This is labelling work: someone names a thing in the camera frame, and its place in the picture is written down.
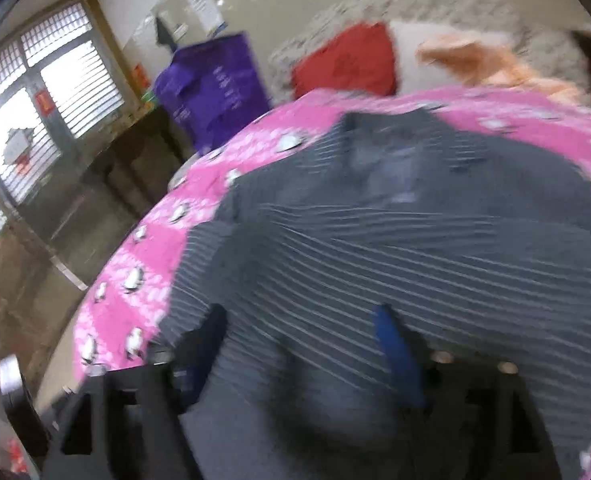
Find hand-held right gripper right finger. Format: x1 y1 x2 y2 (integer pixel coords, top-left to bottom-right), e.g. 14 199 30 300
373 302 564 480

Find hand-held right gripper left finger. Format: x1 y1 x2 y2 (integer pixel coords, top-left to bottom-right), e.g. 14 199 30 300
40 304 229 480

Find grey striped shirt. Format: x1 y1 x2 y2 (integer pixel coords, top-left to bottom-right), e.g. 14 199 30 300
158 109 591 480

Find pink penguin print blanket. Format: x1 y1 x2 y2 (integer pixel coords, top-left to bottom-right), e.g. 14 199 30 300
72 87 591 480

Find dark wooden table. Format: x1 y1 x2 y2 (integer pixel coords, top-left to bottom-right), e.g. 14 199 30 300
50 104 197 257

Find purple fabric bag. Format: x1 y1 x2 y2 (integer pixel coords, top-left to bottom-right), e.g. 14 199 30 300
154 32 269 157

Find white cloth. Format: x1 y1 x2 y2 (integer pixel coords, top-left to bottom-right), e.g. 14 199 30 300
389 21 519 97

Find barred window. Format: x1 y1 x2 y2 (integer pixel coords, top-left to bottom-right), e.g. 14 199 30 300
0 0 127 272

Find red pillow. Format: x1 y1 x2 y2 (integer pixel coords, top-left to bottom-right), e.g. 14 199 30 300
290 22 399 99

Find orange cloth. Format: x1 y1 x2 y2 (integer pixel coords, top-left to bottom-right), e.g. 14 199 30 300
417 34 591 107

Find dark hanging object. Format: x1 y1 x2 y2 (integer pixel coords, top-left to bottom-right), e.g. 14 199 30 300
155 15 179 52

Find grey speckled blanket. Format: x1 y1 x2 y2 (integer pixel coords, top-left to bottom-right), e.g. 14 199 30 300
268 0 591 107

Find white wall notice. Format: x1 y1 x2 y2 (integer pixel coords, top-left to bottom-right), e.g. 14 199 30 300
182 0 226 32

